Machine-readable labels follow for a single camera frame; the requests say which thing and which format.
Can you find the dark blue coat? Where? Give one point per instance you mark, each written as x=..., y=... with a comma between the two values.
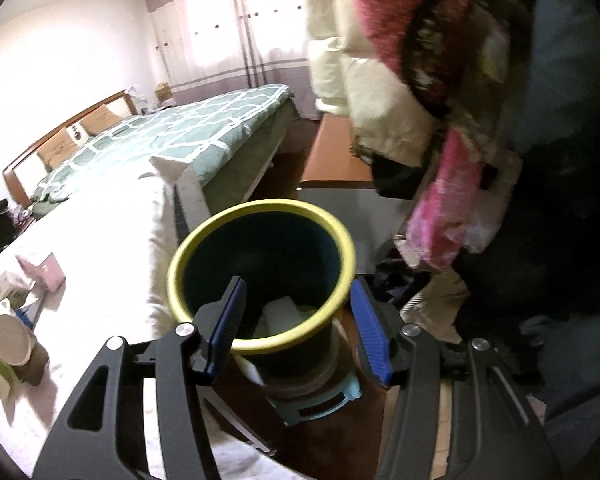
x=570, y=60

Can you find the pink and white curtains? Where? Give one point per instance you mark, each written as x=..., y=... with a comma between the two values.
x=220, y=10

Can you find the red knit garment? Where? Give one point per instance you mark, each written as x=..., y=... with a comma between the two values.
x=385, y=20

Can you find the yellow-rimmed dark blue bin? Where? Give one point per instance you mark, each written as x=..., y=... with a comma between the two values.
x=260, y=250

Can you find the light blue plastic stool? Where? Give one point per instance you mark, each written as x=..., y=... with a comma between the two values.
x=325, y=402

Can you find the bed with green patterned quilt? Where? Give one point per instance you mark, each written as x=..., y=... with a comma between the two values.
x=180, y=125

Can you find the blue and white packet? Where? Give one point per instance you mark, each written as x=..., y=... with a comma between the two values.
x=30, y=310

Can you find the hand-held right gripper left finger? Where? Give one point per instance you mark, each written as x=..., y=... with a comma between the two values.
x=229, y=317

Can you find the white carton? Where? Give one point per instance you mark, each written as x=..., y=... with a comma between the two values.
x=7, y=287

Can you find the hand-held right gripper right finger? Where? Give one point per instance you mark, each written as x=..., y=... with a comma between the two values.
x=370, y=330

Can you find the wooden headboard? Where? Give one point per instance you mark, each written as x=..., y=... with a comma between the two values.
x=20, y=165

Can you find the mattress with white sheet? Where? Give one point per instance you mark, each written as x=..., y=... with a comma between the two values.
x=105, y=240

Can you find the cream down jacket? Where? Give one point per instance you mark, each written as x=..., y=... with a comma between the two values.
x=380, y=90

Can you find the pink box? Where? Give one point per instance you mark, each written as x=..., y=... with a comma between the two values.
x=47, y=270

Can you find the brown pillow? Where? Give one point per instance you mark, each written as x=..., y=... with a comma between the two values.
x=57, y=149
x=100, y=119

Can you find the wooden top white cabinet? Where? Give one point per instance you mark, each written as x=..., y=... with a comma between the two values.
x=330, y=160

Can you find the small cardboard box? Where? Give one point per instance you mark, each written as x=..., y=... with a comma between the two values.
x=163, y=91

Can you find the beige cloth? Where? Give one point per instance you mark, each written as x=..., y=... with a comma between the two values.
x=430, y=305

